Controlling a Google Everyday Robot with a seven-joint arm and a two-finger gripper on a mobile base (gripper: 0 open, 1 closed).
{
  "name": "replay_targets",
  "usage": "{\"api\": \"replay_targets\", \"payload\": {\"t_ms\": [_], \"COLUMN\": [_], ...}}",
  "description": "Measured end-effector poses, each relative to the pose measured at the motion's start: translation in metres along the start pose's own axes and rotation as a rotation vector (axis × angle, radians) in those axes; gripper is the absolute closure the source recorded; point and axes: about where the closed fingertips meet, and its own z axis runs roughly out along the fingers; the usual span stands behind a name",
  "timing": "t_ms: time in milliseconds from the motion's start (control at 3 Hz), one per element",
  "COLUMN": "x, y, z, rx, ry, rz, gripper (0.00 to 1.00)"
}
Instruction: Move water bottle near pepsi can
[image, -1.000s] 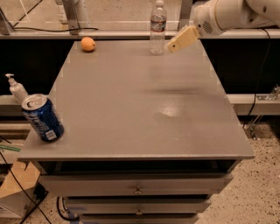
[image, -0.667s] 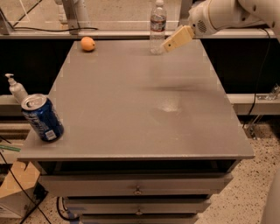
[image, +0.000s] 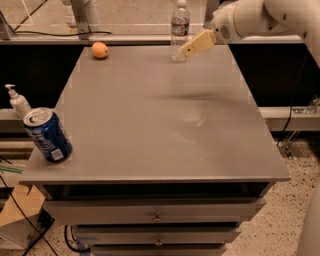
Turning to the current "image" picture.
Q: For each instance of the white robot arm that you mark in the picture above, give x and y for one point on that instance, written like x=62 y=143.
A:
x=246 y=18

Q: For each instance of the drawer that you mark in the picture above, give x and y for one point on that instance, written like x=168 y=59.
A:
x=103 y=212
x=156 y=235
x=164 y=250

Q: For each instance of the middle drawer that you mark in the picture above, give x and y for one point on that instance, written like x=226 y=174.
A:
x=156 y=235

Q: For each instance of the cardboard box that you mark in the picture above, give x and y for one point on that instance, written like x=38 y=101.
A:
x=23 y=206

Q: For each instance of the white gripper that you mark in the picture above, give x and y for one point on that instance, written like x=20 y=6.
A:
x=222 y=27

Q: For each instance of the grey metal post left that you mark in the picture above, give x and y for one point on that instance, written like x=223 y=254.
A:
x=80 y=14

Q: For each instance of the clear plastic water bottle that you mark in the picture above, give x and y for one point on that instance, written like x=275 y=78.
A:
x=180 y=22

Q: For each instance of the blue pepsi can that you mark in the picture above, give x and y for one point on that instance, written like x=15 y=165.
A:
x=44 y=128

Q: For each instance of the orange fruit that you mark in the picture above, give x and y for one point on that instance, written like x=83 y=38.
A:
x=99 y=50

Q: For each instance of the grey drawer cabinet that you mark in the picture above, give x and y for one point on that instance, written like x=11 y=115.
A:
x=145 y=128

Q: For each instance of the bottom drawer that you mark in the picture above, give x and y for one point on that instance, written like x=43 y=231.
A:
x=164 y=250

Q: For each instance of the green stick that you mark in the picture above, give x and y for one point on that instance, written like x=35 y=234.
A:
x=10 y=169

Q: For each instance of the white pump dispenser bottle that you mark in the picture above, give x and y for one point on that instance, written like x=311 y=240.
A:
x=18 y=101

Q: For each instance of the top drawer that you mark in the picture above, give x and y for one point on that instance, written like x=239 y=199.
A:
x=103 y=212

